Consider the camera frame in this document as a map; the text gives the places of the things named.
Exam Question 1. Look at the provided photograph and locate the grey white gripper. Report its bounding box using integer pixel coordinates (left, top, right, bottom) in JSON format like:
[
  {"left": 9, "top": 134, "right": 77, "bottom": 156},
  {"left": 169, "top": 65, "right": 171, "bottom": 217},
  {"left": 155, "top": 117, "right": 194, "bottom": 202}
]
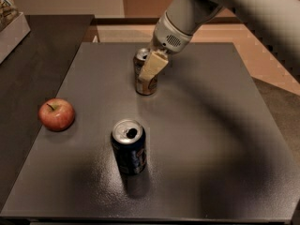
[{"left": 139, "top": 12, "right": 193, "bottom": 82}]

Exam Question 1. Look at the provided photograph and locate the orange soda can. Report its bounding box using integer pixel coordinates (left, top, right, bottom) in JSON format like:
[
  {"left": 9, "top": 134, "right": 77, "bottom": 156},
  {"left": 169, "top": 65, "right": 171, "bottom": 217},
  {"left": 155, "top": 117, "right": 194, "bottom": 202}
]
[{"left": 133, "top": 48, "right": 158, "bottom": 96}]

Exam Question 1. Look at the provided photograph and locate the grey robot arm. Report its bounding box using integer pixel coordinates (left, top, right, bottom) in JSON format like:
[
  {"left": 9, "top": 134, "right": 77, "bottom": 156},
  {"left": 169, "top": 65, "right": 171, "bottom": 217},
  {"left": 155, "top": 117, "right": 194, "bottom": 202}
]
[{"left": 139, "top": 0, "right": 300, "bottom": 82}]

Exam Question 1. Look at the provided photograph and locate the dark blue soda can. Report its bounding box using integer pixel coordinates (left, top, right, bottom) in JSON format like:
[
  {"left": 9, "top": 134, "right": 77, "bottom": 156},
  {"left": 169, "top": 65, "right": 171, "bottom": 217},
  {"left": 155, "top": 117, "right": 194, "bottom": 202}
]
[{"left": 111, "top": 119, "right": 147, "bottom": 175}]

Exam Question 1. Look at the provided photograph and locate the red apple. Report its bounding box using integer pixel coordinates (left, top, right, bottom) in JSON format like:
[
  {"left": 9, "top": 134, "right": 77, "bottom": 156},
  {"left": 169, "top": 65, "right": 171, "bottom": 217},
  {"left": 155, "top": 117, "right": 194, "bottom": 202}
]
[{"left": 38, "top": 98, "right": 75, "bottom": 131}]

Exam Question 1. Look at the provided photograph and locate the dark side table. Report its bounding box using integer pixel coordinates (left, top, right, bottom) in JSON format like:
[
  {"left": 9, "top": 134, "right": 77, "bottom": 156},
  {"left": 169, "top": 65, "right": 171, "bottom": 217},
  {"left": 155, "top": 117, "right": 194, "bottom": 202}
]
[{"left": 0, "top": 15, "right": 94, "bottom": 210}]

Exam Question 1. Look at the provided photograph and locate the white box with snacks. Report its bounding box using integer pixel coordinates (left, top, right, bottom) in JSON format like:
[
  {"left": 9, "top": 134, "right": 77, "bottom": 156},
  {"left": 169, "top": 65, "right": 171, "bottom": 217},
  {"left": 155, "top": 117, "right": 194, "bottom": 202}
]
[{"left": 0, "top": 0, "right": 31, "bottom": 64}]

